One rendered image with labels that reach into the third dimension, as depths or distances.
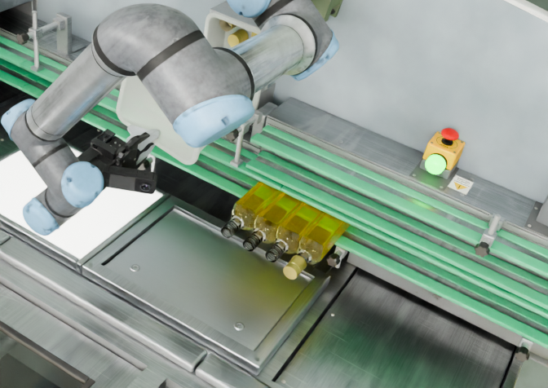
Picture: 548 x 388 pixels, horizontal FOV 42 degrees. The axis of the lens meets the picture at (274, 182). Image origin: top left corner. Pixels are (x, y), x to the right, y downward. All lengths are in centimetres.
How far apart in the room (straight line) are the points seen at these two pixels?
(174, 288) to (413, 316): 57
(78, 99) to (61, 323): 58
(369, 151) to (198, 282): 49
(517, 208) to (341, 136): 43
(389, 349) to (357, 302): 15
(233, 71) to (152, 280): 70
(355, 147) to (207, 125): 70
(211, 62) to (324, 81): 74
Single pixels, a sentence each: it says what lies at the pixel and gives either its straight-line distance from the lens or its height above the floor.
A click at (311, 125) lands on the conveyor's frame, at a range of 170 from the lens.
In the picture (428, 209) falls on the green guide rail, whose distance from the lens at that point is 158.
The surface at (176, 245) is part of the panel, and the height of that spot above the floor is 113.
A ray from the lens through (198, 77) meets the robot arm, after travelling 102.
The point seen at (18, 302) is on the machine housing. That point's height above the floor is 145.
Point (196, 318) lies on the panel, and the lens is 157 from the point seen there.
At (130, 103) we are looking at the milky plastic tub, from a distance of 165.
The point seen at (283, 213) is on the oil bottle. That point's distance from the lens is 163.
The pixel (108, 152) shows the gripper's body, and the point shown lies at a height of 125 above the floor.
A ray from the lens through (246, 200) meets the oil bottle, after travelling 163.
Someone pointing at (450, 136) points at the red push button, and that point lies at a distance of 162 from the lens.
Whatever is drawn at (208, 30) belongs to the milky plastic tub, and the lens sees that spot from 177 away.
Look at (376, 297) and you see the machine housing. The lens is 176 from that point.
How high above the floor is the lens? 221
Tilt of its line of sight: 48 degrees down
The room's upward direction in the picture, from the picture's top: 133 degrees counter-clockwise
